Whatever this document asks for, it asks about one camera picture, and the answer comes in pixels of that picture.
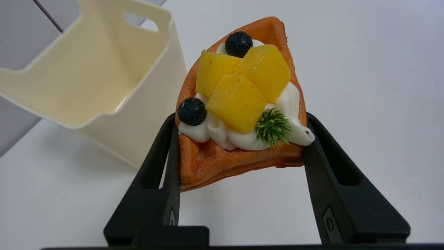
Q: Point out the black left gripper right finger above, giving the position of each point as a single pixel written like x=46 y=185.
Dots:
x=347 y=205

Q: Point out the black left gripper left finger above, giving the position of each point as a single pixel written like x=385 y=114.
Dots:
x=152 y=205

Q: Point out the triangle bread with fruit topping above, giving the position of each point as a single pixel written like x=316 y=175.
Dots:
x=239 y=100

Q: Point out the cream plastic storage basket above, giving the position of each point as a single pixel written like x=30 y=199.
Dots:
x=104 y=69

